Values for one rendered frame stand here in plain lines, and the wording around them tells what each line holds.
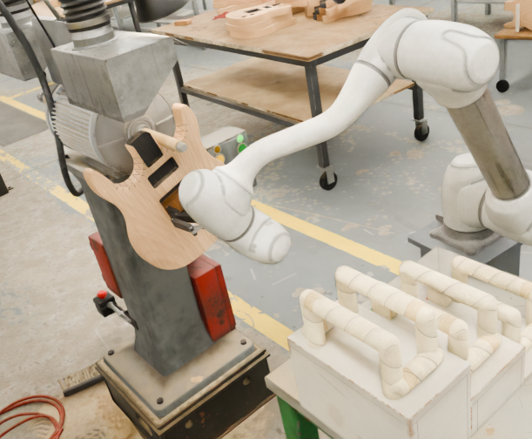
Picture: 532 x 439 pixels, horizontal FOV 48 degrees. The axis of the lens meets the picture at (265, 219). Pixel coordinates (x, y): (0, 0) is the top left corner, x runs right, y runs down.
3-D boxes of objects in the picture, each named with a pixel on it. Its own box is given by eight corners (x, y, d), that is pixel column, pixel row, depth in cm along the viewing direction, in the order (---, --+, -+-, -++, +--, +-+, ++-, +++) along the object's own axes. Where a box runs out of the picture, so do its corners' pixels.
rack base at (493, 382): (352, 364, 119) (347, 329, 115) (404, 321, 127) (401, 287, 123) (473, 439, 100) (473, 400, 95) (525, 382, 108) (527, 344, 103)
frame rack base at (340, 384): (298, 407, 112) (284, 339, 104) (353, 362, 120) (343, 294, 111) (416, 496, 93) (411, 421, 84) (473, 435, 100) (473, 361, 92)
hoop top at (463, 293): (395, 276, 113) (394, 262, 112) (407, 268, 115) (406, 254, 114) (489, 319, 99) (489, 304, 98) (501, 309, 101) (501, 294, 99)
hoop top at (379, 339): (296, 307, 98) (293, 292, 96) (310, 298, 100) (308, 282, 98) (391, 364, 84) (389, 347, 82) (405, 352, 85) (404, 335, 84)
